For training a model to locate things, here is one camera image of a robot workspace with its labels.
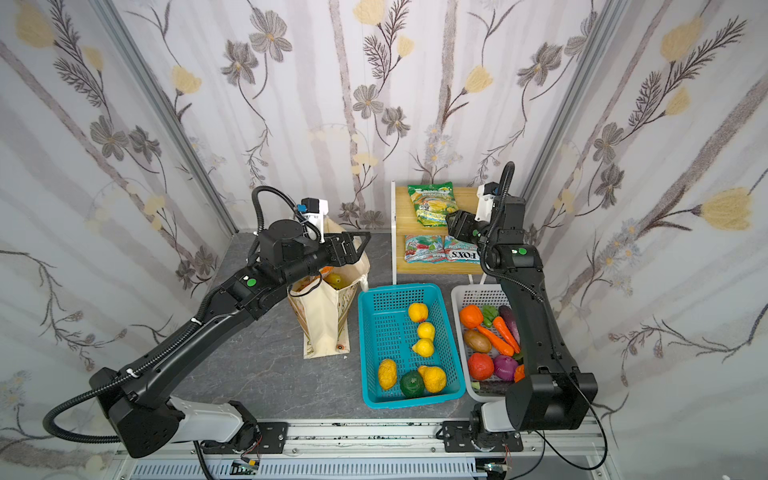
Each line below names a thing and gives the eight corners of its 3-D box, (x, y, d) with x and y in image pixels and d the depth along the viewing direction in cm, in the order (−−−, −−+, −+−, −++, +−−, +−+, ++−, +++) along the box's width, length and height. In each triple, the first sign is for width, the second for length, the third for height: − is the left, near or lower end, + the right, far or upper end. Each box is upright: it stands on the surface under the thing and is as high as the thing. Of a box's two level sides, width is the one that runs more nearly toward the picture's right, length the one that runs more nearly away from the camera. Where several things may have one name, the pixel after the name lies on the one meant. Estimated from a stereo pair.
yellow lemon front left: (378, 390, 83) (378, 385, 80) (379, 363, 88) (378, 358, 84) (396, 390, 83) (396, 385, 80) (396, 363, 88) (396, 358, 84)
